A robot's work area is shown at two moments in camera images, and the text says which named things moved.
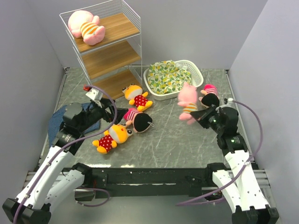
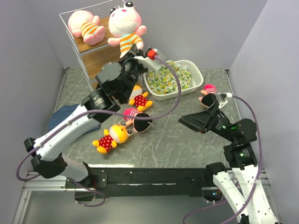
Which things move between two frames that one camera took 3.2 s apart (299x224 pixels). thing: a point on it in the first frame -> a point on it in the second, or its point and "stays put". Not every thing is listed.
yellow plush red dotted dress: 117,134 stays put
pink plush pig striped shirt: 81,23 stays put
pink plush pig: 188,99 -> 124,23
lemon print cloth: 167,77 stays put
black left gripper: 105,104 -> 135,53
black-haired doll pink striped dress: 140,121 stays put
